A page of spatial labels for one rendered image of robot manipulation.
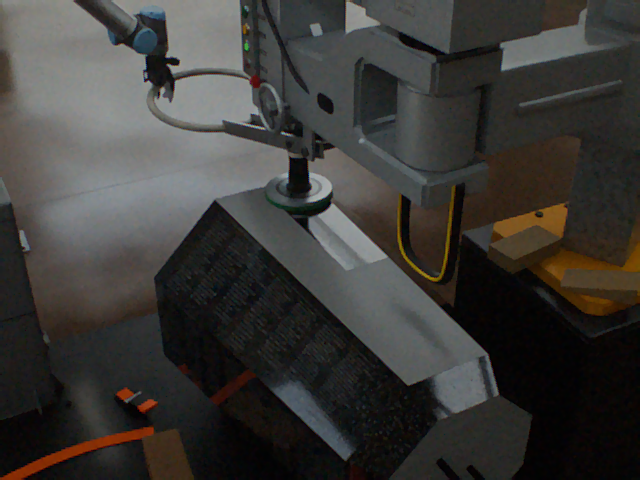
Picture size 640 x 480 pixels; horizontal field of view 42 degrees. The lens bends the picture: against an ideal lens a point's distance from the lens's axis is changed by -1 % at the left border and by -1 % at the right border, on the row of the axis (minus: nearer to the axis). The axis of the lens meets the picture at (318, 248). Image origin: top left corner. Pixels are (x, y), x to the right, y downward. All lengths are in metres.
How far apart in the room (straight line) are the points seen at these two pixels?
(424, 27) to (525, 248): 0.91
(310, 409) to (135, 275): 1.85
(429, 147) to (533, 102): 0.28
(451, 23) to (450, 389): 0.84
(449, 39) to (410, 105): 0.25
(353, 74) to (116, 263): 2.11
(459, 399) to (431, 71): 0.76
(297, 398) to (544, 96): 0.96
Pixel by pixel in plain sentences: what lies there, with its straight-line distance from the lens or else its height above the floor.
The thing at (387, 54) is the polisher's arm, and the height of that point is 1.47.
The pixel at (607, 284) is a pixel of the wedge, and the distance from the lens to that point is 2.38.
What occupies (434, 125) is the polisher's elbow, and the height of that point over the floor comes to 1.34.
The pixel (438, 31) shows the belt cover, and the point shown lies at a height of 1.59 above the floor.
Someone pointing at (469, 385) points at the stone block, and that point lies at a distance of 2.02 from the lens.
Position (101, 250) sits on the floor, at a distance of 4.01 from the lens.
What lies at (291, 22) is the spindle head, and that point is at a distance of 2.34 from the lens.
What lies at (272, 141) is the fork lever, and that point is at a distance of 2.63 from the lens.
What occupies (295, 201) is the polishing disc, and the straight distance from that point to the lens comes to 2.60.
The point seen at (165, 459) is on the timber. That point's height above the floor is 0.13.
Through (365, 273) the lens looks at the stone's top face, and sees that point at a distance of 2.31.
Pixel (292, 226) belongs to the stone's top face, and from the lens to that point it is 2.52.
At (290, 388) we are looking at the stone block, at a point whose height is 0.65.
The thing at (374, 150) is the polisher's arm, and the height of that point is 1.21.
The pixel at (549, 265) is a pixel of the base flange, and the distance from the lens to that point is 2.47.
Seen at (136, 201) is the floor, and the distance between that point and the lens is 4.39.
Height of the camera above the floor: 2.11
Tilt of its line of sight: 33 degrees down
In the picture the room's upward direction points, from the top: straight up
